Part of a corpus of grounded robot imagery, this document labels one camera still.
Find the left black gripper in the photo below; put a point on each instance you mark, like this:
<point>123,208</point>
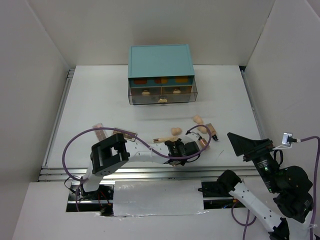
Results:
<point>179,142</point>

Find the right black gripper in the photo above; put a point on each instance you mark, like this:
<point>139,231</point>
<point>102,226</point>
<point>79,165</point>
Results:
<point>249,147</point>

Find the beige concealer stick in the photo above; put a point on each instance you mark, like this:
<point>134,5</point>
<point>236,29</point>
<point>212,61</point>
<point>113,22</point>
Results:
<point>165,139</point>

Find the foundation bottle black pump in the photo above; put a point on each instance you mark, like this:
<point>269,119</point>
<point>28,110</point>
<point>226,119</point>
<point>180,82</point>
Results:
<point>202,142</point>

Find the foundation bottle black cap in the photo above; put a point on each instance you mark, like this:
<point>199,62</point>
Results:
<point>213,132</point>

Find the pink eyeshadow palette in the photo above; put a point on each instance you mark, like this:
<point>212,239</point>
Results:
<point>99,131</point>

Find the beige foundation tube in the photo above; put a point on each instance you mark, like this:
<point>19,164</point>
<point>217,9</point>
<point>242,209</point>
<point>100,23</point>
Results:
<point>174,162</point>

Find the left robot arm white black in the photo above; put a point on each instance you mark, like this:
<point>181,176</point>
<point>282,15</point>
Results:
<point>109,155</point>

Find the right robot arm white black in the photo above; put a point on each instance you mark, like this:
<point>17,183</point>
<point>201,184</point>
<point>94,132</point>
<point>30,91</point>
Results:
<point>291,185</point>

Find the beige makeup sponge centre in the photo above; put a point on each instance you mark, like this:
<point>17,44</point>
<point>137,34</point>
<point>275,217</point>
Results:
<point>175,131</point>

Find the beige makeup sponge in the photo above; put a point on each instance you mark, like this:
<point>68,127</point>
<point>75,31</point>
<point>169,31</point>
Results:
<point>198,120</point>
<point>202,129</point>
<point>175,131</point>

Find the beige makeup sponge lower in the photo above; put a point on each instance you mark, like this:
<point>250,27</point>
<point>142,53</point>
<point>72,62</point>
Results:
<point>202,129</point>

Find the beige makeup sponge upper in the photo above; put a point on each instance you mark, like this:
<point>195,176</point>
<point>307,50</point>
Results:
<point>198,120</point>

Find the brown eyeshadow palette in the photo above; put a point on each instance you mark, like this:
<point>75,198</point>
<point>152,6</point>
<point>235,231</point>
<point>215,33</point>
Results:
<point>128,135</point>

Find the white tape sheet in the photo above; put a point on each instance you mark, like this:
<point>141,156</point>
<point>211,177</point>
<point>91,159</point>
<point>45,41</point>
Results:
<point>157,198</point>

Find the teal drawer organizer box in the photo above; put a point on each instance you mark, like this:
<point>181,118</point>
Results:
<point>161,74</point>

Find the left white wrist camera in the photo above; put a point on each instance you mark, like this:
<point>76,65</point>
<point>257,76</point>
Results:
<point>194,136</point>

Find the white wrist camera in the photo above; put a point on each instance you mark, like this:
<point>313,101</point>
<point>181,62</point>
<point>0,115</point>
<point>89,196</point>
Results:
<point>194,136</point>
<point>287,139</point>

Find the aluminium rail frame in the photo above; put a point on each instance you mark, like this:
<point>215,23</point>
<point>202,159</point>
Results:
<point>98,94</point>

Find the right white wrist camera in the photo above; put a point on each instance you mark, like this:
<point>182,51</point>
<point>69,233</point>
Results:
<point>287,139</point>

